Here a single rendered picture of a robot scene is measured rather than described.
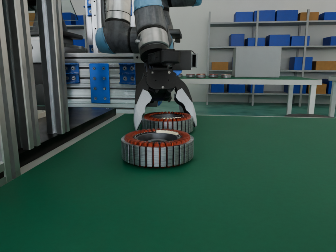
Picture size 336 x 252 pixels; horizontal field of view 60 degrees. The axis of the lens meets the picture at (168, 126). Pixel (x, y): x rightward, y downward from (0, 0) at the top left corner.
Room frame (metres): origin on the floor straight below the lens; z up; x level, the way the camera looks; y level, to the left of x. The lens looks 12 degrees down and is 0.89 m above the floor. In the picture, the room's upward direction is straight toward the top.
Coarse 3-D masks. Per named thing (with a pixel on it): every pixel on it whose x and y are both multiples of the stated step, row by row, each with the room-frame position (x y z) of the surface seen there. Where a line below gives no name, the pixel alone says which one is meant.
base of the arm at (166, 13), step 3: (165, 9) 1.33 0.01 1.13; (168, 9) 1.35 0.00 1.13; (165, 12) 1.33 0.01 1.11; (168, 12) 1.35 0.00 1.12; (165, 15) 1.32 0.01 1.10; (168, 15) 1.34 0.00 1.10; (165, 18) 1.32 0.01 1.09; (168, 18) 1.33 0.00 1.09; (168, 21) 1.32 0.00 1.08; (168, 24) 1.32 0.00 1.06; (171, 24) 1.34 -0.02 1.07; (168, 27) 1.31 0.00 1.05; (171, 27) 1.33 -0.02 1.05
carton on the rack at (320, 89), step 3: (324, 84) 6.28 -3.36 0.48; (309, 87) 6.32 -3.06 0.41; (318, 87) 6.29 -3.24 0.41; (321, 87) 6.29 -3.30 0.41; (324, 87) 6.28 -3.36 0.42; (306, 90) 6.45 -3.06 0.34; (318, 90) 6.29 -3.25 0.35; (321, 90) 6.28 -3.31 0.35; (324, 90) 6.28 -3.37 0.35; (318, 93) 6.29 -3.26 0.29; (321, 93) 6.28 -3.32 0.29; (324, 93) 6.27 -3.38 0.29
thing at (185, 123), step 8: (152, 112) 0.65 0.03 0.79; (160, 112) 0.66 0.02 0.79; (168, 112) 0.66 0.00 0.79; (176, 112) 0.66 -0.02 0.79; (144, 120) 0.59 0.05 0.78; (152, 120) 0.58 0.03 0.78; (160, 120) 0.57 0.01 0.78; (168, 120) 0.57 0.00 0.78; (176, 120) 0.57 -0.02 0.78; (184, 120) 0.58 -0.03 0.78; (192, 120) 0.60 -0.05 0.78; (144, 128) 0.59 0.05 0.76; (160, 128) 0.57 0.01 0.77; (168, 128) 0.57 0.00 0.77; (176, 128) 0.57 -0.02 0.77; (184, 128) 0.58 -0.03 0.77; (192, 128) 0.60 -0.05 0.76
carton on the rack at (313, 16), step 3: (303, 12) 6.36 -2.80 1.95; (306, 12) 6.35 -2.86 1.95; (312, 12) 6.33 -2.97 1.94; (315, 12) 6.32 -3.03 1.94; (318, 12) 6.31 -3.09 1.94; (300, 15) 6.36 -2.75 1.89; (303, 15) 6.36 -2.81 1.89; (306, 15) 6.35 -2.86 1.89; (309, 15) 6.34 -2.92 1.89; (312, 15) 6.33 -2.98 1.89; (315, 15) 6.32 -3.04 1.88; (318, 15) 6.31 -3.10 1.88; (300, 18) 6.36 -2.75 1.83; (303, 18) 6.35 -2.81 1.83; (309, 18) 6.34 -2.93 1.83; (312, 18) 6.33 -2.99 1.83; (315, 18) 6.32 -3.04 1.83
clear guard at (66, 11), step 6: (30, 0) 0.76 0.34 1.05; (66, 0) 0.75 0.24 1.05; (30, 6) 0.77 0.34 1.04; (66, 6) 0.76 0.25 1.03; (72, 6) 0.76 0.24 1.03; (30, 12) 0.79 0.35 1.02; (36, 12) 0.78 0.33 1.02; (66, 12) 0.78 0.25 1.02; (72, 12) 0.77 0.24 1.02; (30, 18) 0.80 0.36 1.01; (36, 18) 0.80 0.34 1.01; (66, 18) 0.79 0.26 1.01; (72, 18) 0.79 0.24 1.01
